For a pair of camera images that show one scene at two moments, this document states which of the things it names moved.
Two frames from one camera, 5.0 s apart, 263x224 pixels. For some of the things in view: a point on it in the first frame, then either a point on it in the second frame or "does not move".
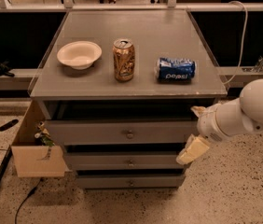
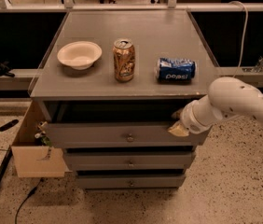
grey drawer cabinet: [117, 87] does not move
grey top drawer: [121, 132] does not move
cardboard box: [34, 160] does not move
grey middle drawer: [96, 161] does not move
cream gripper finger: [194, 147] → [178, 129]
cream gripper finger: [199, 110] → [177, 115]
